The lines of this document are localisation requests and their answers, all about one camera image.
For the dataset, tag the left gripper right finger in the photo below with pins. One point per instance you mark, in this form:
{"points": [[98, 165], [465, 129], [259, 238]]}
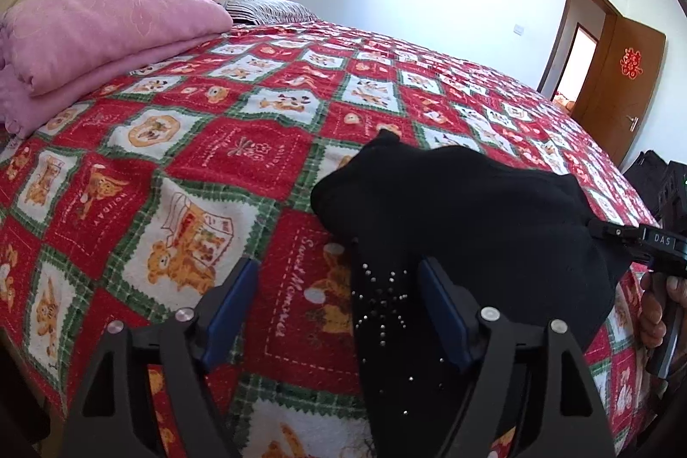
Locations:
{"points": [[529, 378]]}

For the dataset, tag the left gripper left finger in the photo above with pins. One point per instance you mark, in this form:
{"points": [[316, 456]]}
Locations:
{"points": [[113, 414]]}

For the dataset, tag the black pants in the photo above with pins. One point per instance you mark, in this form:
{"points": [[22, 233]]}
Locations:
{"points": [[517, 239]]}

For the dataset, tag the right hand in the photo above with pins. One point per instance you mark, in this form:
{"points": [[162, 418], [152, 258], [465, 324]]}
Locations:
{"points": [[652, 327]]}

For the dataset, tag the black suitcase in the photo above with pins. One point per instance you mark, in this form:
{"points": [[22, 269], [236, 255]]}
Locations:
{"points": [[646, 175]]}

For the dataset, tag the brown wooden door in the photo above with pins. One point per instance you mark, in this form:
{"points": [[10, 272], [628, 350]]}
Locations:
{"points": [[611, 107]]}

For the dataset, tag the red door decoration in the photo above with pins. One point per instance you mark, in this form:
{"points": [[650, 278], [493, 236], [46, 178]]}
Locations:
{"points": [[630, 64]]}

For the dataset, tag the red patchwork bedspread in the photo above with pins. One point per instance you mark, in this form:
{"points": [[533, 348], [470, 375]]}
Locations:
{"points": [[132, 202]]}

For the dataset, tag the pink folded blanket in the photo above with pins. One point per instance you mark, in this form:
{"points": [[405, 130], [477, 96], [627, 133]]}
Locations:
{"points": [[55, 51]]}

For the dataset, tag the grey striped pillow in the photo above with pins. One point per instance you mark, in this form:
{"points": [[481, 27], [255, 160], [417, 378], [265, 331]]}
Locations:
{"points": [[267, 12]]}

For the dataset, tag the white wall switch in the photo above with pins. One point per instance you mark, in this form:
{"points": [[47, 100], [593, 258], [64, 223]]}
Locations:
{"points": [[518, 29]]}

